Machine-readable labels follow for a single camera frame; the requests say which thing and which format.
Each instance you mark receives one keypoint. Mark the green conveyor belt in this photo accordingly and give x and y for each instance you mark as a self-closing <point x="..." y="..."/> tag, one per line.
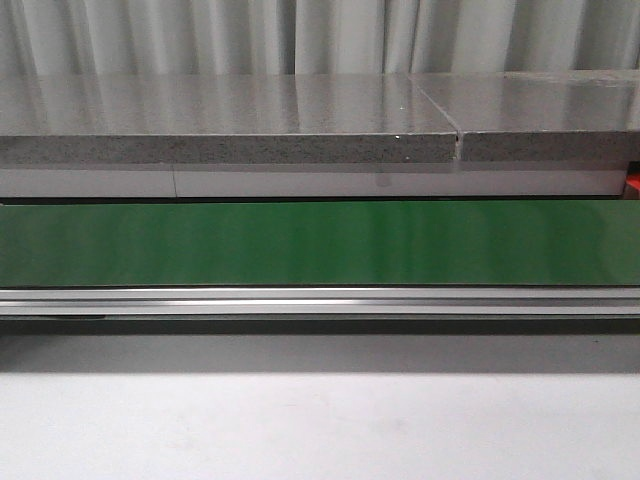
<point x="464" y="242"/>

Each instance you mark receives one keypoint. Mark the grey stone slab left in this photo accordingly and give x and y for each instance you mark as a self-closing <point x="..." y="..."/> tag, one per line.
<point x="220" y="119"/>

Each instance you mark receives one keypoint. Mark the grey stone slab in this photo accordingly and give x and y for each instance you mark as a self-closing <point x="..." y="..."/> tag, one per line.
<point x="582" y="116"/>
<point x="220" y="119"/>

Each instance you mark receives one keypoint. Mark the grey stone slab right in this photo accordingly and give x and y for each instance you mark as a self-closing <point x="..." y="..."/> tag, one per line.
<point x="582" y="116"/>

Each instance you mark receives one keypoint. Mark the white base panel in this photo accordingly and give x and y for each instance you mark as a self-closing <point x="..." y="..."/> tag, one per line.
<point x="307" y="180"/>

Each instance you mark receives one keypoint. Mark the red plastic tray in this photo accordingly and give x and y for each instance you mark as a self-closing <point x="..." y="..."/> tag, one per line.
<point x="632" y="187"/>

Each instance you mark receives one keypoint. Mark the white curtain backdrop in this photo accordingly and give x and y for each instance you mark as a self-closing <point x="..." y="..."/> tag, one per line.
<point x="316" y="37"/>

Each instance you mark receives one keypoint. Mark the aluminium conveyor side rail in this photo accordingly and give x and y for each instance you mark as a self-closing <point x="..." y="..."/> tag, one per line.
<point x="334" y="302"/>

